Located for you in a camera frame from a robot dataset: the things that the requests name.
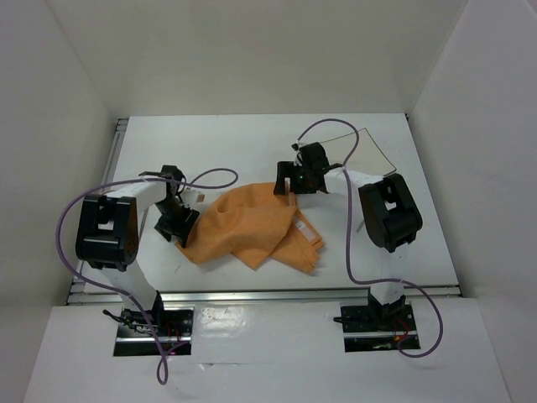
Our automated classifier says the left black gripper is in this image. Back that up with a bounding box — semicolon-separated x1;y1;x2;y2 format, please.
154;199;199;248

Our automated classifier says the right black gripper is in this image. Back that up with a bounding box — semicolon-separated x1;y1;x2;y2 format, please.
274;161;317;195

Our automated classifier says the orange cloth napkin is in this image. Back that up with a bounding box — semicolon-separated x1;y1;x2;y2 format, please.
175;182;324;274

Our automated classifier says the white square plate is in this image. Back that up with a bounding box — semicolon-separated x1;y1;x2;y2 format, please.
321;128;397;176

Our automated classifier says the silver fork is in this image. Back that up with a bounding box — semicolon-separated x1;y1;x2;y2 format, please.
138;208;148;234

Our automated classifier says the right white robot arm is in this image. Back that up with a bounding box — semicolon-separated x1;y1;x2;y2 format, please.
274;142;423;329

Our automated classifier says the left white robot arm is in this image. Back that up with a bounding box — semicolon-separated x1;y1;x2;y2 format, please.
76;165;205;335

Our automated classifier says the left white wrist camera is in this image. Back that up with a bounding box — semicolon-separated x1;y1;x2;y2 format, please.
180;188;205;209

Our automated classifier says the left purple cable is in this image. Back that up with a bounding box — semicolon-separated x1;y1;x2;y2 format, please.
56;168;239;385

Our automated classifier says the purple cable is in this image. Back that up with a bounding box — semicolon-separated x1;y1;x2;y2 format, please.
56;168;239;385
295;118;444;358

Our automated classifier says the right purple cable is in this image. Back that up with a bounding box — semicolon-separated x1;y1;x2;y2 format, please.
295;118;444;358

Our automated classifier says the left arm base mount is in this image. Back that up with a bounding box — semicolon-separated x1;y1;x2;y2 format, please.
103;306;195;358

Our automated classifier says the aluminium rail frame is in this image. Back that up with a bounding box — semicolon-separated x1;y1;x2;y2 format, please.
65;117;462;306

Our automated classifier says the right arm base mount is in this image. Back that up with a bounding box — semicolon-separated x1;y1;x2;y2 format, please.
332;304;420;353

